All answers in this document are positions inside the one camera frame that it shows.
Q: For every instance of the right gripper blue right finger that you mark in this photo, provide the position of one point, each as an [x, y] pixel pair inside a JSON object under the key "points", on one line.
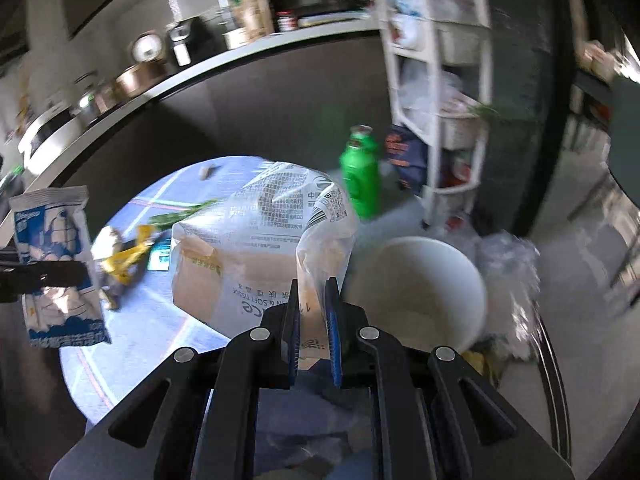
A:
{"points": [[333, 316]]}

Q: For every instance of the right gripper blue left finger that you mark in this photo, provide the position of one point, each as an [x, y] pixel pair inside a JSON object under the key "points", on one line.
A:
{"points": [[290, 333]]}

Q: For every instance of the blue white wipes packet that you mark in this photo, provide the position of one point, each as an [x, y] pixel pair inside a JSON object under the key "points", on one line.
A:
{"points": [[60, 298]]}

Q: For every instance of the clear printed bread bag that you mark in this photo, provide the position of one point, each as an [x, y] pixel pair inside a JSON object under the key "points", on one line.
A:
{"points": [[280, 237]]}

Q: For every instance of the white round trash bin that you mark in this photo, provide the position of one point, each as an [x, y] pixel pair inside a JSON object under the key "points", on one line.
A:
{"points": [[423, 291]]}

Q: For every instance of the white grey kitchen counter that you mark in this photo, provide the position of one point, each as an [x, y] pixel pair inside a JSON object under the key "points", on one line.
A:
{"points": [[291, 96]]}

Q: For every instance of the yellow wrapper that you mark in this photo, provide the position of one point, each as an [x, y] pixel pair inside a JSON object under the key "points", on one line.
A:
{"points": [[119, 265]]}

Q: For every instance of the blue plaid tablecloth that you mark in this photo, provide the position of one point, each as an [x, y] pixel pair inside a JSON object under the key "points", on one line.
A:
{"points": [[312, 431]]}

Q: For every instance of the green thermos jug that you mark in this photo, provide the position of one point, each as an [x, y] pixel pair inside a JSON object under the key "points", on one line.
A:
{"points": [[359, 165]]}

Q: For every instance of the green vegetable leaf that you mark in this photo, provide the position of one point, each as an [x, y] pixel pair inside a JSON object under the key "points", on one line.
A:
{"points": [[163, 222]]}

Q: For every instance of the green vegetable scraps on floor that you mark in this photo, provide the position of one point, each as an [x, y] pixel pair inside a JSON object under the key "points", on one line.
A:
{"points": [[489, 358]]}

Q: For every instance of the small garlic piece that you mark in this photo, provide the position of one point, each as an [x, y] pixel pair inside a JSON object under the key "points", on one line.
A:
{"points": [[206, 172]]}

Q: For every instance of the dark blue printed bag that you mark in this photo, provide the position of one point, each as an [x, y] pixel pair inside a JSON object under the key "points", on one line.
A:
{"points": [[408, 155]]}

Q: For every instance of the steel kettle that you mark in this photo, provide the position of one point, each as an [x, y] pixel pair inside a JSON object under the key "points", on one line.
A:
{"points": [[95, 97]]}

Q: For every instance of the clear plastic bags on floor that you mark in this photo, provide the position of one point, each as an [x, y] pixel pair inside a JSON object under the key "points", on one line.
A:
{"points": [[508, 266]]}

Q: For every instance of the copper rice cooker pot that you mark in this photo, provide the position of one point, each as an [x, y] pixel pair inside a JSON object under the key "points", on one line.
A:
{"points": [[139, 77]]}

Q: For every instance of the white rice cooker lid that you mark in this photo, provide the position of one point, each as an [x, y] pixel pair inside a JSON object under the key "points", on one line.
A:
{"points": [[148, 47]]}

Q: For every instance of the red lid jar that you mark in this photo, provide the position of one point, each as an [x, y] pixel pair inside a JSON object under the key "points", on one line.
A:
{"points": [[287, 21]]}

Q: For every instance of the black air fryer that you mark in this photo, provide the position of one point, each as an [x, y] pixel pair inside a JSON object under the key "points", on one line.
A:
{"points": [[189, 42]]}

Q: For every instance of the brown kraft paper pouch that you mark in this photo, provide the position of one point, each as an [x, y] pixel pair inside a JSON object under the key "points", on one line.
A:
{"points": [[256, 18]]}

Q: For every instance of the white tiered storage rack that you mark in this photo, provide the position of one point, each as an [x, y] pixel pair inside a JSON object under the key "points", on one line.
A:
{"points": [[440, 74]]}

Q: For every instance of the dark green dining chair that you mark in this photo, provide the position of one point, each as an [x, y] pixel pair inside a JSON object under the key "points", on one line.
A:
{"points": [[623, 155]]}

